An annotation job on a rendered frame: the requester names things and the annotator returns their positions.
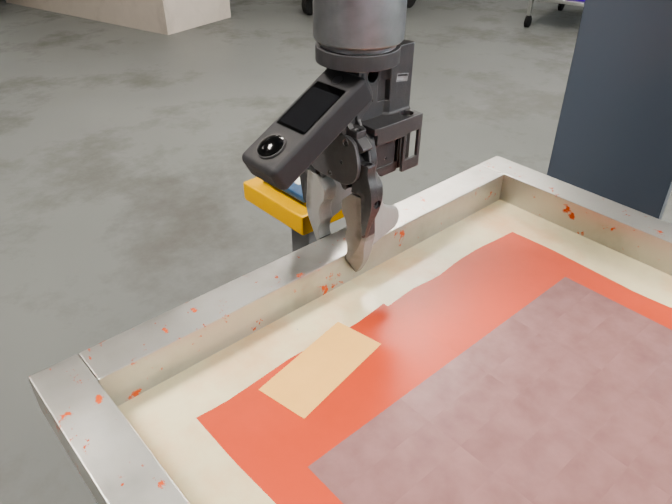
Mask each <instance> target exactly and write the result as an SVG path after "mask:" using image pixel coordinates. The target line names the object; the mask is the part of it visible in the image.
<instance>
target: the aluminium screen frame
mask: <svg viewBox="0 0 672 504"><path fill-rule="evenodd" d="M498 200H503V201H505V202H507V203H509V204H512V205H514V206H516V207H518V208H521V209H523V210H525V211H527V212H530V213H532V214H534V215H536V216H538V217H541V218H543V219H545V220H547V221H550V222H552V223H554V224H556V225H559V226H561V227H563V228H565V229H568V230H570V231H572V232H574V233H577V234H579V235H581V236H583V237H586V238H588V239H590V240H592V241H595V242H597V243H599V244H601V245H604V246H606V247H608V248H610V249H613V250H615V251H617V252H619V253H622V254H624V255H626V256H628V257H631V258H633V259H635V260H637V261H640V262H642V263H644V264H646V265H649V266H651V267H653V268H655V269H657V270H660V271H662V272H664V273H666V274H669V275H671V276H672V224H670V223H668V222H665V221H663V220H660V219H658V218H655V217H652V216H650V215H647V214H645V213H642V212H640V211H637V210H635V209H632V208H629V207H627V206H624V205H622V204H619V203H617V202H614V201H612V200H609V199H607V198H604V197H601V196H599V195H596V194H594V193H591V192H589V191H586V190H584V189H581V188H579V187H576V186H573V185H571V184H568V183H566V182H563V181H561V180H558V179H556V178H553V177H550V176H548V175H545V174H543V173H540V172H538V171H535V170H533V169H530V168H528V167H525V166H522V165H520V164H517V163H515V162H512V161H510V160H507V159H505V158H502V157H500V156H495V157H493V158H491V159H489V160H487V161H485V162H483V163H481V164H478V165H476V166H474V167H472V168H470V169H468V170H466V171H464V172H461V173H459V174H457V175H455V176H453V177H451V178H449V179H447V180H445V181H442V182H440V183H438V184H436V185H434V186H432V187H430V188H428V189H425V190H423V191H421V192H419V193H417V194H415V195H413V196H411V197H408V198H406V199H404V200H402V201H400V202H398V203H396V204H394V205H392V206H396V207H397V208H398V211H399V219H398V222H397V224H396V226H395V227H394V228H393V229H391V230H390V231H389V232H388V233H387V234H385V235H384V236H383V237H382V238H381V239H380V240H378V241H377V242H376V243H375V244H374V245H373V247H372V250H371V253H370V256H369V258H368V261H367V262H366V264H365V265H364V267H363V268H362V269H361V270H360V271H358V272H355V271H354V270H353V268H352V267H351V266H350V264H349V263H348V261H347V260H346V259H345V255H346V253H347V243H346V240H345V235H346V230H347V227H345V228H343V229H341V230H339V231H336V232H334V233H332V234H330V235H328V236H326V237H324V238H322V239H319V240H317V241H315V242H313V243H311V244H309V245H307V246H305V247H303V248H300V249H298V250H296V251H294V252H292V253H290V254H288V255H286V256H283V257H281V258H279V259H277V260H275V261H273V262H271V263H269V264H266V265H264V266H262V267H260V268H258V269H256V270H254V271H252V272H250V273H247V274H245V275H243V276H241V277H239V278H237V279H235V280H233V281H230V282H228V283H226V284H224V285H222V286H220V287H218V288H216V289H213V290H211V291H209V292H207V293H205V294H203V295H201V296H199V297H197V298H194V299H192V300H190V301H188V302H186V303H184V304H182V305H180V306H177V307H175V308H173V309H171V310H169V311H167V312H165V313H163V314H160V315H158V316H156V317H154V318H152V319H150V320H148V321H146V322H144V323H141V324H139V325H137V326H135V327H133V328H131V329H129V330H127V331H124V332H122V333H120V334H118V335H116V336H114V337H112V338H110V339H108V340H105V341H103V342H101V343H99V344H97V345H95V346H93V347H91V348H88V349H86V350H84V351H82V352H80V353H79V355H78V354H76V355H74V356H71V357H69V358H67V359H65V360H63V361H61V362H59V363H57V364H55V365H52V366H50V367H48V368H46V369H44V370H42V371H40V372H38V373H35V374H33V375H31V376H29V382H30V384H31V387H32V389H33V392H34V394H35V397H36V399H37V402H38V404H39V407H40V409H41V411H42V413H43V415H44V416H45V418H46V419H47V421H48V423H49V424H50V426H51V428H52V429H53V431H54V433H55V434H56V436H57V437H58V439H59V441H60V442H61V444H62V446H63V447H64V449H65V451H66V452H67V454H68V455H69V457H70V459H71V460H72V462H73V464H74V465H75V467H76V469H77V470H78V472H79V473H80V475H81V477H82V478H83V480H84V482H85V483H86V485H87V487H88V488H89V490H90V491H91V493H92V495H93V496H94V498H95V500H96V501H97V503H98V504H190V503H189V502H188V500H187V499H186V498H185V496H184V495H183V494H182V492H181V491H180V490H179V488H178V487H177V486H176V484H175V483H174V482H173V480H172V479H171V478H170V476H169V475H168V474H167V472H166V471H165V470H164V468H163V467H162V466H161V464H160V463H159V462H158V460H157V459H156V458H155V456H154V455H153V454H152V452H151V451H150V450H149V448H148V447H147V446H146V444H145V443H144V442H143V440H142V439H141V438H140V436H139V435H138V434H137V432H136V431H135V430H134V428H133V427H132V426H131V424H130V423H129V422H128V420H127V419H126V418H125V416H124V415H123V414H122V412H121V411H120V410H119V408H118V407H117V406H119V405H121V404H123V403H125V402H127V401H128V400H130V399H132V398H134V397H136V396H138V395H140V394H141V393H143V392H145V391H147V390H149V389H151V388H152V387H154V386H156V385H158V384H160V383H162V382H164V381H165V380H167V379H169V378H171V377H173V376H175V375H176V374H178V373H180V372H182V371H184V370H186V369H188V368H189V367H191V366H193V365H195V364H197V363H199V362H200V361H202V360H204V359H206V358H208V357H210V356H212V355H213V354H215V353H217V352H219V351H221V350H223V349H224V348H226V347H228V346H230V345H232V344H234V343H236V342H237V341H239V340H241V339H243V338H245V337H247V336H248V335H250V334H252V333H254V332H256V331H258V330H260V329H261V328H263V327H265V326H267V325H269V324H271V323H272V322H274V321H276V320H278V319H280V318H282V317H284V316H285V315H287V314H289V313H291V312H293V311H295V310H296V309H298V308H300V307H302V306H304V305H306V304H308V303H309V302H311V301H313V300H315V299H317V298H319V297H320V296H322V295H324V294H326V293H328V292H330V291H332V290H333V289H335V288H337V287H339V286H341V285H343V284H344V283H346V282H348V281H350V280H352V279H354V278H356V277H357V276H359V275H361V274H363V273H365V272H367V271H368V270H370V269H372V268H374V267H376V266H378V265H380V264H381V263H383V262H385V261H387V260H389V259H391V258H392V257H394V256H396V255H398V254H400V253H402V252H404V251H405V250H407V249H409V248H411V247H413V246H415V245H416V244H418V243H420V242H422V241H424V240H426V239H428V238H429V237H431V236H433V235H435V234H437V233H439V232H440V231H442V230H444V229H446V228H448V227H450V226H452V225H453V224H455V223H457V222H459V221H461V220H463V219H464V218H466V217H468V216H470V215H472V214H474V213H476V212H477V211H479V210H481V209H483V208H485V207H487V206H488V205H490V204H492V203H494V202H496V201H498Z"/></svg>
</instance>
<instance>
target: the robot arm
mask: <svg viewBox="0 0 672 504"><path fill-rule="evenodd" d="M406 12H407V0H313V37H314V39H315V40H316V43H315V60H316V62H317V63H318V64H319V65H321V66H323V67H326V68H327V69H326V70H325V71H324V72H323V73H322V74H321V75H320V76H319V77H318V78H317V79H316V80H315V81H314V82H313V83H312V84H311V85H310V86H309V87H308V88H307V89H306V90H305V91H304V92H303V93H302V94H301V95H300V96H299V97H298V98H297V99H296V100H295V101H294V102H293V103H292V104H291V105H290V106H289V107H288V108H287V109H286V110H285V111H284V112H283V113H282V114H281V115H280V116H279V117H278V118H277V119H276V120H275V121H274V122H273V123H272V124H271V125H270V126H269V127H268V128H267V129H266V130H265V131H264V132H263V133H262V134H261V135H260V137H259V138H258V139H257V140H256V141H255V142H254V143H253V144H252V145H251V146H250V147H249V148H248V149H247V150H246V151H245V152H244V153H243V154H242V160H243V162H244V164H245V165H246V166H247V168H248V169H249V171H250V172H251V173H252V174H253V175H255V176H256V177H258V178H260V179H262V180H263V181H265V182H267V183H269V184H271V185H272V186H274V187H276V188H278V189H280V190H287V189H288V188H289V187H290V186H291V185H292V184H293V183H294V182H295V181H296V180H297V179H298V178H299V177H300V182H301V188H302V194H303V200H304V201H305V202H306V208H307V213H308V216H309V220H310V223H311V226H312V228H313V231H314V234H315V237H316V240H319V239H322V238H324V237H326V236H328V235H330V234H331V231H330V221H331V219H332V217H333V216H334V215H336V214H337V213H338V212H339V211H341V210H342V213H343V215H344V217H345V221H346V226H347V230H346V235H345V240H346V243H347V253H346V255H345V259H346V260H347V261H348V263H349V264H350V266H351V267H352V268H353V270H354V271H355V272H358V271H360V270H361V269H362V268H363V267H364V265H365V264H366V262H367V261H368V258H369V256H370V253H371V250H372V247H373V245H374V244H375V243H376V242H377V241H378V240H380V239H381V238H382V237H383V236H384V235H385V234H387V233H388V232H389V231H390V230H391V229H393V228H394V227H395V226H396V224H397V222H398V219H399V211H398V208H397V207H396V206H392V205H386V204H384V203H383V200H382V198H383V184H382V181H381V179H380V177H379V176H381V177H382V176H384V175H386V174H389V173H391V172H394V171H396V168H399V167H400V168H399V171H400V172H403V171H405V170H408V169H410V168H412V167H415V166H417V165H418V160H419V150H420V140H421V130H422V120H423V113H422V112H419V111H416V110H414V109H411V108H410V106H409V104H410V93H411V81H412V69H413V58H414V46H415V42H413V41H410V40H404V38H405V25H406ZM409 115H410V116H409ZM415 130H416V140H415V151H414V155H412V156H409V145H410V134H411V132H412V131H415ZM408 156H409V157H408Z"/></svg>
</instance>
